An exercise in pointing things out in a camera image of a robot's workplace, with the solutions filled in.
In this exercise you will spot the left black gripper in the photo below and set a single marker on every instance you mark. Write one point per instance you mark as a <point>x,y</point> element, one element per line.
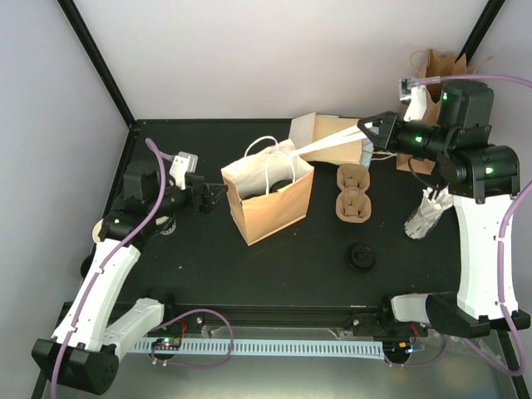
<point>205,206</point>

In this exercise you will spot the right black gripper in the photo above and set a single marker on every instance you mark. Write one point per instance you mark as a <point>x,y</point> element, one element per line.
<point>388,140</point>

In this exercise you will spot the white paper stirrer pair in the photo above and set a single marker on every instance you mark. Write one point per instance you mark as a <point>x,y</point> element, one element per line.
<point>345,136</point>

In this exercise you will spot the orange paper bag white handles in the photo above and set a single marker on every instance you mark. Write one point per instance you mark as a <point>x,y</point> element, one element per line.
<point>265,162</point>

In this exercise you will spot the white paper cup stack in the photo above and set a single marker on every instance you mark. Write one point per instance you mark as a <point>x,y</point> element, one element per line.
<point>96,231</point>
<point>164,225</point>

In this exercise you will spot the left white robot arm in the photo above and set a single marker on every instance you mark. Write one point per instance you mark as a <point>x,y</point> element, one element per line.
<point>86,348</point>

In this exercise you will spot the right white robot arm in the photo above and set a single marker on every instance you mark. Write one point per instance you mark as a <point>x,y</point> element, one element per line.
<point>484,183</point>

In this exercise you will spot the light blue flat paper bag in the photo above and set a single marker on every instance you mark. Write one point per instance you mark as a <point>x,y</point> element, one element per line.
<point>370,154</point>

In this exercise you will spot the tan flat paper bag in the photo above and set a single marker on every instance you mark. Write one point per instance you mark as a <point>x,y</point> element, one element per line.
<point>306,129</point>

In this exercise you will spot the white stirrer bundle in cup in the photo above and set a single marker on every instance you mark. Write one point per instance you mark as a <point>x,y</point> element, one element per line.
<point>434,203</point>

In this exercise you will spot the right black lid stack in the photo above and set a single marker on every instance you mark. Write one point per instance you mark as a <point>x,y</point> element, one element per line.
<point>360,257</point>

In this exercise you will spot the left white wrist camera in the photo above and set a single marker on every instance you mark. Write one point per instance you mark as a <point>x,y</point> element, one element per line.
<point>183,163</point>

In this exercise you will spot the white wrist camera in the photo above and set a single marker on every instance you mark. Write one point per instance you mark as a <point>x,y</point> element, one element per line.
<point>183,163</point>
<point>413,95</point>

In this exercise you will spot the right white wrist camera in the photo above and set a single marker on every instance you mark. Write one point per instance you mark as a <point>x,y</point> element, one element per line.
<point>413,95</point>

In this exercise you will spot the right black frame post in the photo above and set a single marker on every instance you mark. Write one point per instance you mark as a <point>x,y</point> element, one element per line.
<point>483,24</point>

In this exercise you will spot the black frame post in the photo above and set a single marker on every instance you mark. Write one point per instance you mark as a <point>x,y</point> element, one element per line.
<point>93,52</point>
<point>483,24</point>

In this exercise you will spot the light blue cable duct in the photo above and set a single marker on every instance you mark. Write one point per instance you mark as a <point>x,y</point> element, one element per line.
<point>264,348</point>

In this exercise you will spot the left black frame post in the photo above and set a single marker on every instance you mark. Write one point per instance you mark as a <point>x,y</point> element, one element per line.
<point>93,52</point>

